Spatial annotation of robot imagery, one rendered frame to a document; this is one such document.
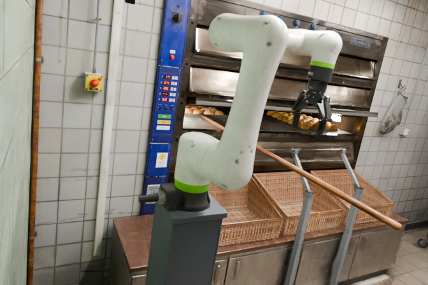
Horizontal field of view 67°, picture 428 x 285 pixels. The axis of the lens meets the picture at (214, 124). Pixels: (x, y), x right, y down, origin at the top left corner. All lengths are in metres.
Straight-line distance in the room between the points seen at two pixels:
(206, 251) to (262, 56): 0.69
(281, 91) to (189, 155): 1.62
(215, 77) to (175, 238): 1.38
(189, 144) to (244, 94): 0.25
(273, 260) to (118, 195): 1.12
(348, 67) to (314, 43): 1.71
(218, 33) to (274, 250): 1.64
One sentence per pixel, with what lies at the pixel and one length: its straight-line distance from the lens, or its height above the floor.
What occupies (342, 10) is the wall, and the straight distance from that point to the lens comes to 2.90.
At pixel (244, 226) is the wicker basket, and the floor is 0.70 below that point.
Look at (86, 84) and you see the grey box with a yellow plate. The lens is 1.93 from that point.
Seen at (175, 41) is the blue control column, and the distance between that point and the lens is 2.07.
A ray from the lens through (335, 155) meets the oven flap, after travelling 3.18.
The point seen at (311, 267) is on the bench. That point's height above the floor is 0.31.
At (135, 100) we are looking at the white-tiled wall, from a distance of 2.07.
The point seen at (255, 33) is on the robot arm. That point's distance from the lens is 0.93.
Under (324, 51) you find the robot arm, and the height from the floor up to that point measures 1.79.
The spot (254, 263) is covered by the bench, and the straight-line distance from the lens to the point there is 2.27.
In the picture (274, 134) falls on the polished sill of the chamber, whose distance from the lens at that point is 2.62.
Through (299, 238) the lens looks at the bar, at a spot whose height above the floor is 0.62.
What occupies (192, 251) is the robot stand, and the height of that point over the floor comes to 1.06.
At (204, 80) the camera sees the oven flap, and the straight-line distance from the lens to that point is 2.20.
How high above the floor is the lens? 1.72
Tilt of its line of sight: 12 degrees down
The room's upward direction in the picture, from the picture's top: 9 degrees clockwise
